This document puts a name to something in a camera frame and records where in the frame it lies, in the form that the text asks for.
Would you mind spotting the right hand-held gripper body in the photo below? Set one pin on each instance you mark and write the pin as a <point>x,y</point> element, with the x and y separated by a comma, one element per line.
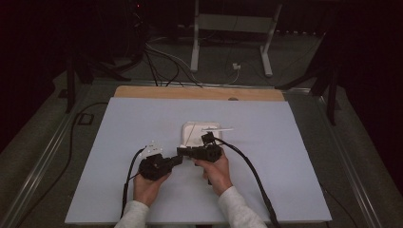
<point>206,152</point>

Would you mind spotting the person's right hand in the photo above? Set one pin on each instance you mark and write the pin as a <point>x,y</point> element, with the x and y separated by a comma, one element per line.
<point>217,175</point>

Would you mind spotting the person's left hand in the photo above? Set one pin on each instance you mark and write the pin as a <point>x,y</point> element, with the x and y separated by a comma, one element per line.
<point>147,190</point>

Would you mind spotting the black square floor plate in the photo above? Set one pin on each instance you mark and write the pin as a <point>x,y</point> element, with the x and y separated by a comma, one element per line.
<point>85,119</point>

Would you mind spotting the white rectangular tray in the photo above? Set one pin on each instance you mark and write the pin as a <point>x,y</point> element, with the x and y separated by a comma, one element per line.
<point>198,137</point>

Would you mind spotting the dark equipment with red light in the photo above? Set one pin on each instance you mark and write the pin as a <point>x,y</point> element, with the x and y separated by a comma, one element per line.
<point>138,9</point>

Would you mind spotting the pale grey table sheet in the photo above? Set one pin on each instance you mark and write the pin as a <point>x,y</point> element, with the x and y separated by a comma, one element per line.
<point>253,164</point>

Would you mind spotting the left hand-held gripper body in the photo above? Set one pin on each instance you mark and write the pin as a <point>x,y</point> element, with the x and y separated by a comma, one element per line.
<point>155,166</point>

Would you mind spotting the black tripod stand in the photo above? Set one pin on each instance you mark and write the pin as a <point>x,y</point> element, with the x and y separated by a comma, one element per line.
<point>82,68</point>
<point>326,79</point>

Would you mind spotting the grey metal stand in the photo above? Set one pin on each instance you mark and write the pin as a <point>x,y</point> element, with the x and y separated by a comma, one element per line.
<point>234,22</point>

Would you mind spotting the white toothbrush-like object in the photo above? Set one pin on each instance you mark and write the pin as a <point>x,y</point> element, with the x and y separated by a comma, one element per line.
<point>218,129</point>

